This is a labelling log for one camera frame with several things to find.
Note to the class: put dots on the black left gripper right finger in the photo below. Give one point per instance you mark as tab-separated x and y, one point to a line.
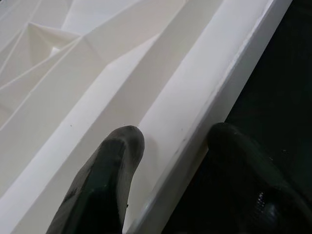
256	182

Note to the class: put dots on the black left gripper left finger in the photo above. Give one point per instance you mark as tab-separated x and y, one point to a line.
104	182

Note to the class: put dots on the white plastic table top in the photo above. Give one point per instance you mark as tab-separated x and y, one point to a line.
97	85

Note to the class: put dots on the black table cloth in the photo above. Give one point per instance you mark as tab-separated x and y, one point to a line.
280	97

